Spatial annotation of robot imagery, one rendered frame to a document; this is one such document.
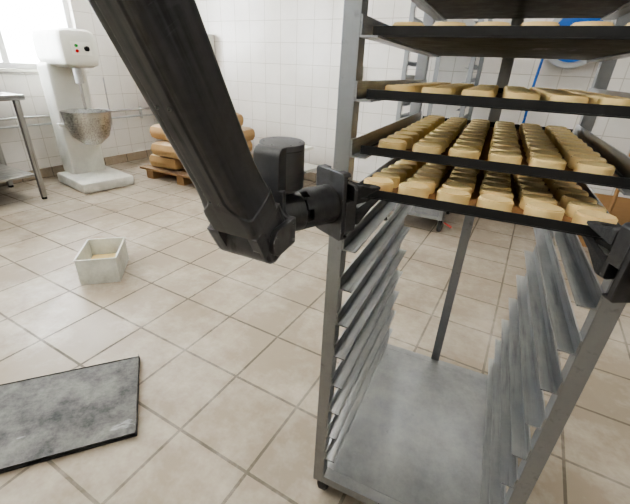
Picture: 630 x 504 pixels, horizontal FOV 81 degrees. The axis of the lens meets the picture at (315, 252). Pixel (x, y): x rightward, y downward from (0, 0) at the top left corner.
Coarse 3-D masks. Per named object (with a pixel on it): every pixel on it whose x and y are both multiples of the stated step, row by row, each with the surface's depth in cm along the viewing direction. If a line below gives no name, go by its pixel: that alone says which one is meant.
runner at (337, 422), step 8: (392, 312) 146; (384, 328) 137; (384, 336) 133; (376, 344) 128; (376, 352) 125; (368, 360) 121; (368, 368) 118; (360, 376) 115; (360, 384) 112; (352, 392) 109; (352, 400) 106; (344, 408) 104; (336, 416) 100; (344, 416) 101; (336, 424) 99; (328, 432) 96; (336, 432) 97
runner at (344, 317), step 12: (408, 228) 130; (396, 240) 121; (384, 252) 110; (372, 264) 99; (384, 264) 105; (372, 276) 99; (360, 288) 92; (372, 288) 93; (348, 300) 84; (360, 300) 88; (348, 312) 84; (336, 324) 80; (348, 324) 80
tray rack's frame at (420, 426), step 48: (384, 384) 135; (432, 384) 136; (480, 384) 137; (384, 432) 117; (432, 432) 117; (480, 432) 118; (336, 480) 102; (384, 480) 103; (432, 480) 104; (480, 480) 104
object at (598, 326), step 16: (608, 288) 55; (608, 304) 56; (624, 304) 55; (592, 320) 58; (608, 320) 56; (592, 336) 58; (608, 336) 57; (592, 352) 59; (576, 368) 61; (592, 368) 60; (576, 384) 62; (560, 400) 65; (576, 400) 64; (560, 416) 66; (544, 432) 69; (560, 432) 67; (544, 448) 70; (528, 464) 73; (544, 464) 71; (528, 480) 74; (512, 496) 78; (528, 496) 76
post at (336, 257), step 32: (352, 0) 54; (352, 32) 56; (352, 64) 58; (352, 96) 60; (352, 128) 62; (352, 160) 66; (320, 384) 89; (320, 416) 94; (320, 448) 99; (320, 480) 105
